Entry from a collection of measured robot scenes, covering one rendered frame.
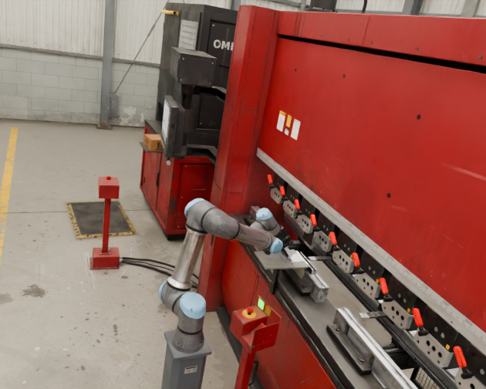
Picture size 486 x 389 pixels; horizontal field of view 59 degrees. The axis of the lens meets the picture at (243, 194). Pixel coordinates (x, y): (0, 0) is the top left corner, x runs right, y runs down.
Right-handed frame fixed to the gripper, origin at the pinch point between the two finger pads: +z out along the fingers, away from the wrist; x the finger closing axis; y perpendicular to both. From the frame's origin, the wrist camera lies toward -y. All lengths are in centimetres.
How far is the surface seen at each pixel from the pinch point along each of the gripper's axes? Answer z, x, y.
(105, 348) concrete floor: 21, 59, -132
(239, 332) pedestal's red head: 2.1, -21.4, -43.8
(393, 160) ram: -54, -52, 52
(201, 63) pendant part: -89, 102, 33
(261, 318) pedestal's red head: 4.4, -20.6, -30.8
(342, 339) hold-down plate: 10, -57, -5
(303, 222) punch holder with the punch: -11.2, 2.0, 18.7
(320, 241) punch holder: -11.1, -18.0, 17.4
